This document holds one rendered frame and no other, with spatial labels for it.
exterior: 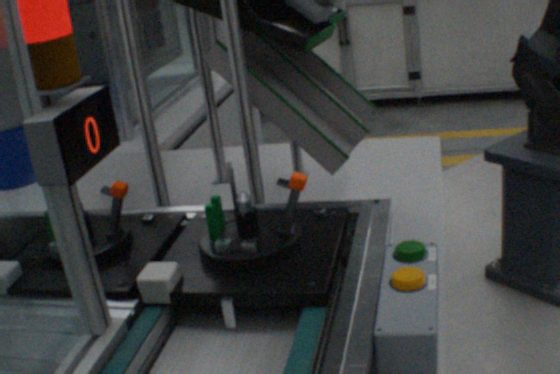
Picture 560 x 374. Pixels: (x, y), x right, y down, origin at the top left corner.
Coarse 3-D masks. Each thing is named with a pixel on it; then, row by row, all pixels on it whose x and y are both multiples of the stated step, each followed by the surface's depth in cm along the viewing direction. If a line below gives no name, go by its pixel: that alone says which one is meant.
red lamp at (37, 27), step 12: (24, 0) 62; (36, 0) 62; (48, 0) 62; (60, 0) 63; (24, 12) 63; (36, 12) 62; (48, 12) 63; (60, 12) 64; (24, 24) 63; (36, 24) 63; (48, 24) 63; (60, 24) 64; (24, 36) 65; (36, 36) 63; (48, 36) 63
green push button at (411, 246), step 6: (408, 240) 88; (414, 240) 88; (396, 246) 87; (402, 246) 87; (408, 246) 86; (414, 246) 86; (420, 246) 86; (396, 252) 86; (402, 252) 85; (408, 252) 85; (414, 252) 85; (420, 252) 85; (402, 258) 85; (408, 258) 85; (414, 258) 85; (420, 258) 85
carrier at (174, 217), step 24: (96, 216) 110; (168, 216) 106; (96, 240) 96; (120, 240) 95; (144, 240) 99; (168, 240) 99; (96, 264) 93; (120, 264) 93; (144, 264) 92; (120, 288) 86
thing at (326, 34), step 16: (176, 0) 105; (192, 0) 104; (208, 0) 103; (240, 0) 102; (256, 0) 114; (272, 0) 113; (240, 16) 103; (256, 16) 109; (272, 16) 112; (288, 16) 113; (304, 16) 112; (256, 32) 103; (272, 32) 102; (288, 32) 101; (304, 32) 109; (320, 32) 105; (304, 48) 101
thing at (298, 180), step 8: (296, 176) 87; (304, 176) 87; (280, 184) 87; (288, 184) 87; (296, 184) 87; (304, 184) 87; (296, 192) 87; (288, 200) 88; (296, 200) 88; (288, 208) 88; (288, 216) 89; (288, 224) 89
